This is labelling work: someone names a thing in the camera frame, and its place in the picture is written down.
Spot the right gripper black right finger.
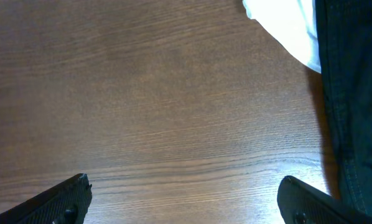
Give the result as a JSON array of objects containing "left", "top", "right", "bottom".
[{"left": 277, "top": 175, "right": 372, "bottom": 224}]

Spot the white cloth garment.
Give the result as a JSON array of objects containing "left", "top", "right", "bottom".
[{"left": 242, "top": 0, "right": 321, "bottom": 73}]

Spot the dark navy jeans garment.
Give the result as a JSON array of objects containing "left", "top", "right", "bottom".
[{"left": 315, "top": 0, "right": 372, "bottom": 217}]

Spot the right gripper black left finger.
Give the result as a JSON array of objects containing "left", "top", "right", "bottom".
[{"left": 0, "top": 174, "right": 92, "bottom": 224}]

